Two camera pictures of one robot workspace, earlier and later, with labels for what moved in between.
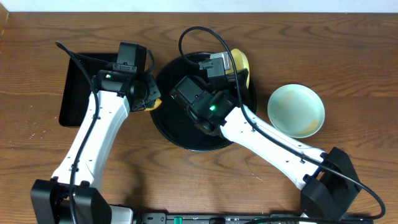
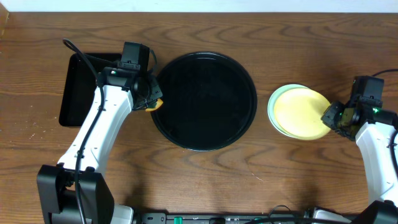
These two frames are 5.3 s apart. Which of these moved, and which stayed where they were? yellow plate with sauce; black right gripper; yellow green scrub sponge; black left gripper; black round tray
Moved: yellow plate with sauce; black right gripper
Stayed: black left gripper; black round tray; yellow green scrub sponge
